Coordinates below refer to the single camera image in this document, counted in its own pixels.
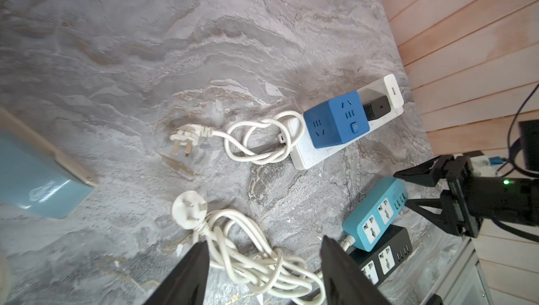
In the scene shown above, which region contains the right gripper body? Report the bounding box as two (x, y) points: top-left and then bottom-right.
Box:
(439, 155), (538, 238)

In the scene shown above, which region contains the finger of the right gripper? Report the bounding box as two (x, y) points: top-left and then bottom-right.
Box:
(405, 198), (459, 235)
(393, 155), (453, 187)

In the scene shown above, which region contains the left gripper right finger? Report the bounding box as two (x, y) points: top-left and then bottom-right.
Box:
(320, 236), (390, 305)

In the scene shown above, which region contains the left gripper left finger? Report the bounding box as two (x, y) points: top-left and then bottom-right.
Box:
(144, 241), (210, 305)

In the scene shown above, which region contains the black power strip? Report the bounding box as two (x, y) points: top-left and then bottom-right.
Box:
(350, 225), (414, 286)

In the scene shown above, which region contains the teal power strip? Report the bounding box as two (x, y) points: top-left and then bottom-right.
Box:
(342, 177), (408, 252)

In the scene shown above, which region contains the blue cube socket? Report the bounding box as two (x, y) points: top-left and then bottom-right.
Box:
(303, 91), (370, 149)

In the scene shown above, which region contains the small white charger plug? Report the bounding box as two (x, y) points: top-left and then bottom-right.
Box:
(383, 74), (404, 109)

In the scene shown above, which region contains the black adapter plug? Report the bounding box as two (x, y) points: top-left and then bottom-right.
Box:
(363, 96), (391, 121)

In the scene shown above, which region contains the white power strip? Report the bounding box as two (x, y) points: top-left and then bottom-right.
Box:
(286, 74), (404, 170)

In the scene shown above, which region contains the white coiled cable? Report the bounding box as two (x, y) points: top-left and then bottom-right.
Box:
(170, 190), (355, 305)

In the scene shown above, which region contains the white plug cable of strip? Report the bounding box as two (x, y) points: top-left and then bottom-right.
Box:
(169, 110), (307, 166)

